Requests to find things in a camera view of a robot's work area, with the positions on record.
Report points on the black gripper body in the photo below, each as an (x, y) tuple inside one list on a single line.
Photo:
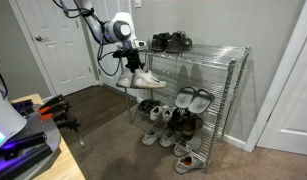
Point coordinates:
[(132, 57)]

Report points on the white nike sneaker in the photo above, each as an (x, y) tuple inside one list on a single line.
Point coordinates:
[(124, 79), (149, 80)]

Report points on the small dark shoe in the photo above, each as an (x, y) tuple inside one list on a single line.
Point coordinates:
[(155, 104), (144, 106)]

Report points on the dark brown shoe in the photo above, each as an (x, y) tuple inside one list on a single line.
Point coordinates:
[(192, 127), (175, 121)]

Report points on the white door beside rack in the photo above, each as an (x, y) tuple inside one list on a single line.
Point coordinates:
[(293, 110)]

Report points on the black sneaker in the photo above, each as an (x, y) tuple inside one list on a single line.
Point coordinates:
[(179, 41), (159, 41)]

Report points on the small white sneaker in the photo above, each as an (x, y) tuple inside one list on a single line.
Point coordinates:
[(156, 113), (167, 115)]

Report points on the grey slide sandal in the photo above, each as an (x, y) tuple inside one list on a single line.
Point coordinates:
[(200, 101), (184, 98)]

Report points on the white door with deadbolt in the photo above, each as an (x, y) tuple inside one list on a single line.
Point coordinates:
[(116, 5)]

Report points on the light grey sneaker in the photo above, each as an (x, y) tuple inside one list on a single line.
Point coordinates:
[(167, 139), (150, 137)]

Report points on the white panel door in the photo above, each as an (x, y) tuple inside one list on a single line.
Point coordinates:
[(59, 60)]

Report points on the black orange clamp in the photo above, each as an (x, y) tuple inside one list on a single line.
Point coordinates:
[(54, 99), (58, 108), (71, 125)]

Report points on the grey sneaker orange lining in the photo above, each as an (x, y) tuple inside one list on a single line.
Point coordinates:
[(188, 164), (189, 145)]

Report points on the round metal door knob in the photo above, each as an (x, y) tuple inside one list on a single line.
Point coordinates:
[(38, 38)]

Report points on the white light switch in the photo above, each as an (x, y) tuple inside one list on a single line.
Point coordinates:
[(137, 3)]

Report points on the round metal base plate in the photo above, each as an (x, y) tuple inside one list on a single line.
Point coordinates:
[(39, 126)]

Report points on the black aluminium rail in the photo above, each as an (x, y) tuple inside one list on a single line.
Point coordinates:
[(23, 108), (23, 143)]

